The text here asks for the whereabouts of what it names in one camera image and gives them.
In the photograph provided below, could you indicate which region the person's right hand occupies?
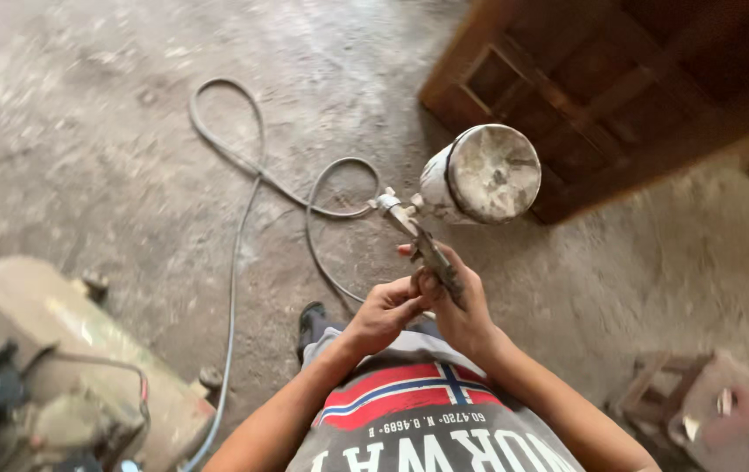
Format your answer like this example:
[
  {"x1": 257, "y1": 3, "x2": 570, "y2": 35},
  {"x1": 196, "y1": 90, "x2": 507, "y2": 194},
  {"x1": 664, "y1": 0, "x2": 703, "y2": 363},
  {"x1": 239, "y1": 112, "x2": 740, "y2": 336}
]
[{"x1": 397, "y1": 242, "x2": 501, "y2": 358}]

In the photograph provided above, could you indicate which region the dark compressor tube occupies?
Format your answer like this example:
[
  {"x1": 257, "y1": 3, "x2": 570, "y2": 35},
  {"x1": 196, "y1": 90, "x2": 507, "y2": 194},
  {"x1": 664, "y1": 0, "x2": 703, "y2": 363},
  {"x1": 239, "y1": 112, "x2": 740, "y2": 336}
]
[{"x1": 36, "y1": 353, "x2": 152, "y2": 427}]

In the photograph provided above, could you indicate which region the dusty air compressor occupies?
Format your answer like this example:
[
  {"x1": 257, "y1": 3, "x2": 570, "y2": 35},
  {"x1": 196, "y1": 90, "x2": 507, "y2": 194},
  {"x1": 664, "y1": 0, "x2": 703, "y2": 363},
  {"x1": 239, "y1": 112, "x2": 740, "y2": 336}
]
[{"x1": 0, "y1": 255, "x2": 218, "y2": 472}]

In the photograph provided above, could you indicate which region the brown wooden panel door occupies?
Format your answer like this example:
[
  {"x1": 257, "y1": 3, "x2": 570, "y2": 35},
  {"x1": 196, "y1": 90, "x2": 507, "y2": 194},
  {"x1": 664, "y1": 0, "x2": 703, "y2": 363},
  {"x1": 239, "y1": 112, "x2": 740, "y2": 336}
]
[{"x1": 418, "y1": 0, "x2": 749, "y2": 226}]

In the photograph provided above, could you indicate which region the grey air hose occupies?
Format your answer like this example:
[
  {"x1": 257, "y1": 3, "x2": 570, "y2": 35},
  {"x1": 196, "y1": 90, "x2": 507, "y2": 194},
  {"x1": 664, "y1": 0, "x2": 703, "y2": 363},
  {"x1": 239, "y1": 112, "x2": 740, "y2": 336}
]
[{"x1": 180, "y1": 77, "x2": 438, "y2": 472}]

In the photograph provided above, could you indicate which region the person's black shoe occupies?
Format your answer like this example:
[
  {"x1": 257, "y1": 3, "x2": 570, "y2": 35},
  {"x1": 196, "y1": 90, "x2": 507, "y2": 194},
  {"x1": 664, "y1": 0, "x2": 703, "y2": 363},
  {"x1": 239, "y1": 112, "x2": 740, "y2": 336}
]
[{"x1": 295, "y1": 301, "x2": 328, "y2": 365}]

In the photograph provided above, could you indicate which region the paint-stained wooden stool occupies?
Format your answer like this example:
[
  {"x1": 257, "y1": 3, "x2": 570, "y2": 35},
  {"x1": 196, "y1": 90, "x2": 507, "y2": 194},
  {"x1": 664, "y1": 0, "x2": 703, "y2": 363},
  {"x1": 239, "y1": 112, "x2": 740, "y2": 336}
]
[{"x1": 609, "y1": 349, "x2": 749, "y2": 472}]

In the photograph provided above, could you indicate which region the person's left hand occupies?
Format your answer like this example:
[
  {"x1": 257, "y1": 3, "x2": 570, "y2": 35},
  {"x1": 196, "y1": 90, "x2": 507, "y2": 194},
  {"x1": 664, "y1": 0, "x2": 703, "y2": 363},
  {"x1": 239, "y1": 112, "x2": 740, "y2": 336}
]
[{"x1": 341, "y1": 275, "x2": 432, "y2": 359}]

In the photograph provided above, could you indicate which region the grey flag print t-shirt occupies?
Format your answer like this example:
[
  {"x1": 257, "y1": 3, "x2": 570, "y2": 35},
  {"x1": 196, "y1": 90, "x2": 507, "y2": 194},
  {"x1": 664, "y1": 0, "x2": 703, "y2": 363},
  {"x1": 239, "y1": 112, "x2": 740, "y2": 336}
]
[{"x1": 286, "y1": 326, "x2": 586, "y2": 472}]

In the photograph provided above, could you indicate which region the paint spray gun with cup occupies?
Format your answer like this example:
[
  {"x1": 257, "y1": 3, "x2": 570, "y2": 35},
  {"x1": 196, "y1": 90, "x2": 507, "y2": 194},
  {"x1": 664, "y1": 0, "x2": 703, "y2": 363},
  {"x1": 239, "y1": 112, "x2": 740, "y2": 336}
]
[{"x1": 368, "y1": 123, "x2": 543, "y2": 313}]

